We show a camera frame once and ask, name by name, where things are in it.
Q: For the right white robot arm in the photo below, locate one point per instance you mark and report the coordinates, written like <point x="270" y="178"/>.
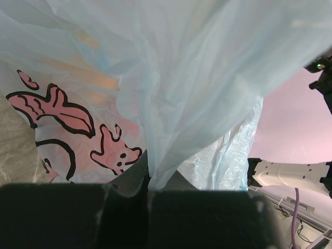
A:
<point x="292" y="145"/>

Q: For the light blue plastic bag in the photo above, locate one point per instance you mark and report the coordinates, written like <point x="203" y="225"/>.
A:
<point x="102" y="82"/>

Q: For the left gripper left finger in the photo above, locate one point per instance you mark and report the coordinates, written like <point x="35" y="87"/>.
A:
<point x="111" y="215"/>

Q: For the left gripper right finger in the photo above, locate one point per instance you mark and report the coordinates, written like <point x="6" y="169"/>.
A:
<point x="181" y="216"/>

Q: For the aluminium front rail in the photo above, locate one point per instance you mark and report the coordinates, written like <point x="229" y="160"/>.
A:
<point x="309" y="230"/>

